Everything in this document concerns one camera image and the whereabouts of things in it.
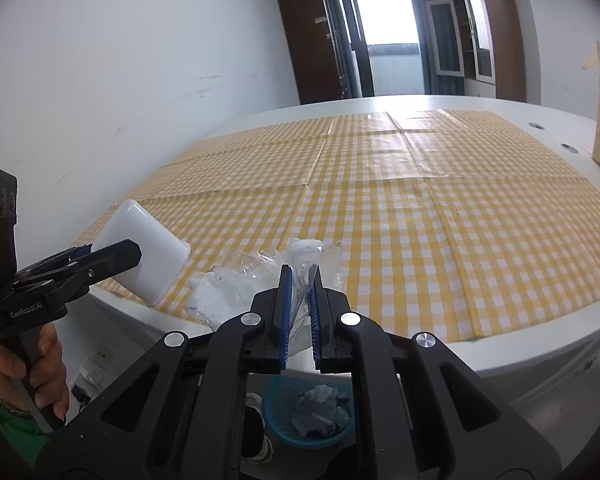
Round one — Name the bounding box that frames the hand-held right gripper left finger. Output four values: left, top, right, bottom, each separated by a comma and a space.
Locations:
37, 265, 295, 480

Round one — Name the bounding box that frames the white framed cabinet door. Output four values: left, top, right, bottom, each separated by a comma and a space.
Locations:
424, 0, 465, 79

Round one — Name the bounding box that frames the white plastic box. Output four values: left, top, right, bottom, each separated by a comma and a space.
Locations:
92, 198, 191, 309

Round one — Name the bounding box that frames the clear plastic film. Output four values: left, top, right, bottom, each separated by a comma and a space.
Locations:
284, 237, 344, 359

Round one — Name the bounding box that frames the white crumpled plastic bag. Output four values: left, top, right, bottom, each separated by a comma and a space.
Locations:
184, 247, 287, 334

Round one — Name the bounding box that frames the brown glass door cabinet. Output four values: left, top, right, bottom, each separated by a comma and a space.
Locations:
462, 0, 526, 104

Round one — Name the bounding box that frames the grey beaded bracelet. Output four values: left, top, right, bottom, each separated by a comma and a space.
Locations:
0, 384, 32, 419

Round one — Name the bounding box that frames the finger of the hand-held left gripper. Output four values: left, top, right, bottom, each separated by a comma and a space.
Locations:
45, 238, 142, 312
14, 243, 95, 287

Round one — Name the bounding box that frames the white table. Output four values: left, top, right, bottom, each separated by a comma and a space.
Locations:
62, 93, 600, 407

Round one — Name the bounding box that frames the person's left hand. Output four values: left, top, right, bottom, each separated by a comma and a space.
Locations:
0, 324, 71, 423

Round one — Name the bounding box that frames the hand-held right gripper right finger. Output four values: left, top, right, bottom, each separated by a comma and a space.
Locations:
309, 264, 564, 480

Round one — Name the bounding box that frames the blue plastic basket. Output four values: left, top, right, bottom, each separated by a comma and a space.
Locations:
260, 377, 354, 449

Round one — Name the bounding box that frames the yellow checked tablecloth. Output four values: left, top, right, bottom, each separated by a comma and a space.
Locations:
72, 108, 600, 344

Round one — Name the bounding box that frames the person's left forearm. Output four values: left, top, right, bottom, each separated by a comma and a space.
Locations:
0, 374, 42, 467

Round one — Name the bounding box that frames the balcony glass door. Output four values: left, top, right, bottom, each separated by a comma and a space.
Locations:
342, 0, 427, 99

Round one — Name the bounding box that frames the brown wooden cabinet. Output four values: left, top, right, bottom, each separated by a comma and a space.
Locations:
275, 0, 362, 106

